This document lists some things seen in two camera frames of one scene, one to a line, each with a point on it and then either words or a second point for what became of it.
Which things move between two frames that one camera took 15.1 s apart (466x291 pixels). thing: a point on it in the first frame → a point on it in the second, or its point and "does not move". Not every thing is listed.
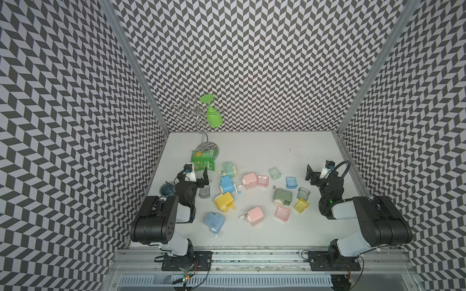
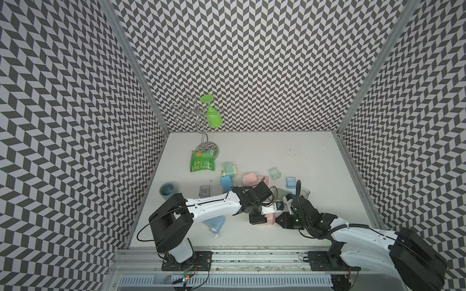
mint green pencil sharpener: [229, 169] does not move
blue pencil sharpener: [226, 185] does not move
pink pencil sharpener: [250, 180] does not move
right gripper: [315, 175] → [285, 224]
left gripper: [200, 181] → [258, 219]
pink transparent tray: [263, 180] does not move
